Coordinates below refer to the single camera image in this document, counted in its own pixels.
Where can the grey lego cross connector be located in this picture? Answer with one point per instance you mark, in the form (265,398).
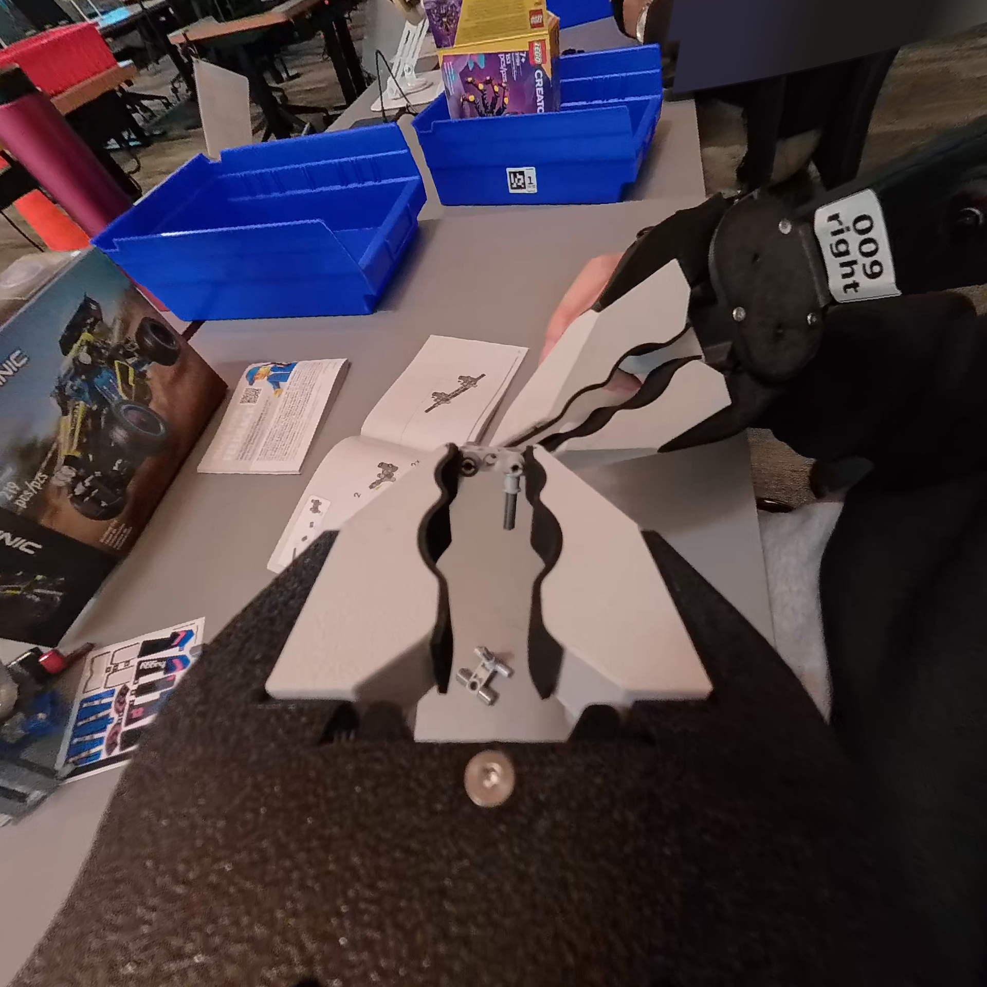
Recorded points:
(484,675)

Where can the clear plastic bag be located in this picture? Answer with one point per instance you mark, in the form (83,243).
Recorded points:
(23,786)

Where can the red crate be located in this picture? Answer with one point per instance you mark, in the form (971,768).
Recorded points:
(54,58)

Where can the blue plastic bin with label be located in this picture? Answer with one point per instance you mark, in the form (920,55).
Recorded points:
(540,154)

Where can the magenta bottle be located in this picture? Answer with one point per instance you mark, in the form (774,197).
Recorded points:
(62,162)

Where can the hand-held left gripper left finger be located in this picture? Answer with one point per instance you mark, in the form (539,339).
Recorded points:
(362,609)

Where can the purple yellow toy box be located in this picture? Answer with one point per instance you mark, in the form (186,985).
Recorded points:
(501,77)

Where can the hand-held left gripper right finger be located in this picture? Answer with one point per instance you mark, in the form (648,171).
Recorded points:
(617,609)

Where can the person's right hand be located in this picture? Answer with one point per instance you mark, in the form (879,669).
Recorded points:
(578,301)

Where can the wooden background table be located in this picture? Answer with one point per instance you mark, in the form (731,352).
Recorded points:
(247,31)

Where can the dark lego pin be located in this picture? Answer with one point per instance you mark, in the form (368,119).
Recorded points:
(81,653)

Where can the white fleece cloth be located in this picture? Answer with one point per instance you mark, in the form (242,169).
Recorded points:
(794,601)

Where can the person's right forearm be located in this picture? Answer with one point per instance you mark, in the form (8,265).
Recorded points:
(894,385)

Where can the blue pink sticker sheet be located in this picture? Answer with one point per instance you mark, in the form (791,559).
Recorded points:
(131,694)

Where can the toy car set box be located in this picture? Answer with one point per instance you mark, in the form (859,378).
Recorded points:
(92,432)

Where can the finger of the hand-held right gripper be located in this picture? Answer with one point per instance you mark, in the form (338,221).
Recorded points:
(609,339)
(678,409)

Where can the folded paper leaflet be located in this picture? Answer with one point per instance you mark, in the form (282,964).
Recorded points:
(277,416)

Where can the open instruction booklet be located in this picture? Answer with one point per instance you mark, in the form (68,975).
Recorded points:
(455,385)

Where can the grey divider card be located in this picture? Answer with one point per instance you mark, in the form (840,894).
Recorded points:
(222,108)

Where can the grey lego connector with axle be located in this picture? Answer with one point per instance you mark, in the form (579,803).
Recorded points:
(501,463)

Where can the red lego piece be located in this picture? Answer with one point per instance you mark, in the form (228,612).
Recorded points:
(54,661)

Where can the blue lego assembly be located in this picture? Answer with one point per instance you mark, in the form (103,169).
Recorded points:
(35,717)

